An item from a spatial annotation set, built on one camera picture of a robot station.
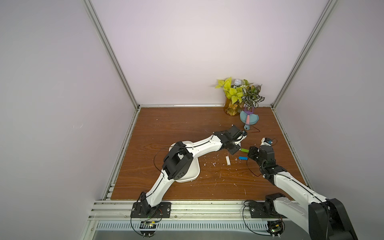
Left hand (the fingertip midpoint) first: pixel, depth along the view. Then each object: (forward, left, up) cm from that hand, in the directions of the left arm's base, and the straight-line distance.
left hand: (238, 146), depth 89 cm
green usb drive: (-1, -5, -3) cm, 6 cm away
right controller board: (-39, -13, -8) cm, 42 cm away
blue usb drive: (-5, -3, -5) cm, 8 cm away
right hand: (0, -8, +2) cm, 9 cm away
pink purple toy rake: (+26, -13, -5) cm, 30 cm away
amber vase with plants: (+29, -2, +16) cm, 33 cm away
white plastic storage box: (-13, +27, -6) cm, 31 cm away
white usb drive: (-7, +6, -7) cm, 11 cm away
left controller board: (-41, +49, -11) cm, 65 cm away
